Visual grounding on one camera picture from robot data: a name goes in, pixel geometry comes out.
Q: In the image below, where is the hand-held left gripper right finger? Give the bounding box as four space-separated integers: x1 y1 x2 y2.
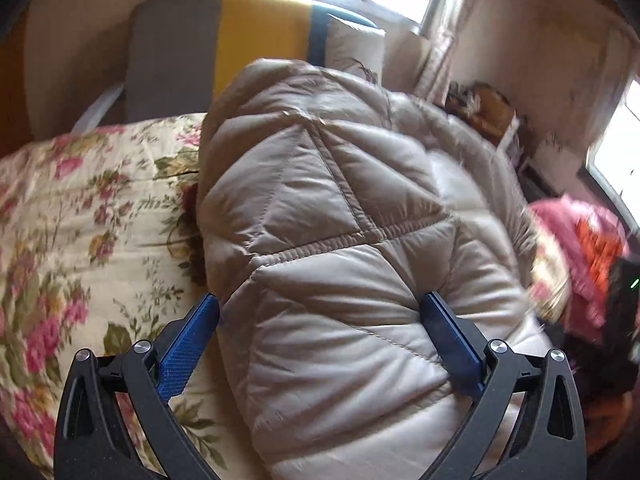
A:
419 290 587 480

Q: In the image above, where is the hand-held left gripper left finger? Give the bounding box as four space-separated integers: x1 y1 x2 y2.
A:
54 294 221 480

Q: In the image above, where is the beige quilted down jacket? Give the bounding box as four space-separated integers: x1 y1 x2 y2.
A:
195 58 553 480

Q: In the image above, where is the orange cloth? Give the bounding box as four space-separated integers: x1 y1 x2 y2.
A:
574 214 626 288

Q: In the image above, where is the pink cloth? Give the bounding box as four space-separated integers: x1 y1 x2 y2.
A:
527 195 632 332

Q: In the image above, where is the side window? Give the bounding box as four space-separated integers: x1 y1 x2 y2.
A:
582 77 640 223

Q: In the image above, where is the floral bedspread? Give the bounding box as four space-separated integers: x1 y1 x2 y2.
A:
0 112 256 480

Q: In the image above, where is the yellow wooden nightstand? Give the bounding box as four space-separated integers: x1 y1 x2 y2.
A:
444 81 521 148

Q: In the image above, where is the grey yellow blue padded headboard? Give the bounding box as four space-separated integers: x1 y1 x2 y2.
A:
124 0 378 128

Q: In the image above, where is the beige patterned curtain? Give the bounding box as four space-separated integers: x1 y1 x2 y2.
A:
385 0 483 108

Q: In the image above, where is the white deer print pillow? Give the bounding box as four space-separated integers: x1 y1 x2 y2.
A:
324 15 387 87

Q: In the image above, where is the orange wooden wardrobe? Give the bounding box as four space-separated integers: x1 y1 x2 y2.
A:
0 10 32 158

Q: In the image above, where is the white bed side rail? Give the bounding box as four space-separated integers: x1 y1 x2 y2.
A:
70 82 127 136

